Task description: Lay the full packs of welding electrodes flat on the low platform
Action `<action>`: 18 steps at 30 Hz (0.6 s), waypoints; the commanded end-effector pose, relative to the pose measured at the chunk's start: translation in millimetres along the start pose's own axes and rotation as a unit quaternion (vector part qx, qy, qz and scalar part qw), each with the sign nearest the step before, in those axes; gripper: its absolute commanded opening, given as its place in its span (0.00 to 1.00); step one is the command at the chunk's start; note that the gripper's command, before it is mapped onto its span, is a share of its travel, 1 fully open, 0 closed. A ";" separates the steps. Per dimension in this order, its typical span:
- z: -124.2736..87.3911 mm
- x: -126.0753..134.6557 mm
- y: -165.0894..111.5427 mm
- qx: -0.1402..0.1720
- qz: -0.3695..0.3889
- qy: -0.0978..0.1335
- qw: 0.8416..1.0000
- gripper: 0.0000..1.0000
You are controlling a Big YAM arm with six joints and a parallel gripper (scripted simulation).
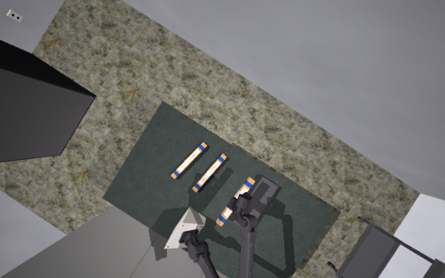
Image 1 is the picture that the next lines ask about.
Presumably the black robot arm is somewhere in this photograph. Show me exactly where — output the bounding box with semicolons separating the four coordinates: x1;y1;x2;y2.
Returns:
179;192;258;278

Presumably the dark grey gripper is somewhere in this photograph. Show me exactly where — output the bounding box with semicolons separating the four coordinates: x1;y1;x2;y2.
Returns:
226;197;237;211

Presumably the orange pack with white label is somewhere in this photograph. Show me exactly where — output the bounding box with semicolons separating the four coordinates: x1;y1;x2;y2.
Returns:
216;177;255;226

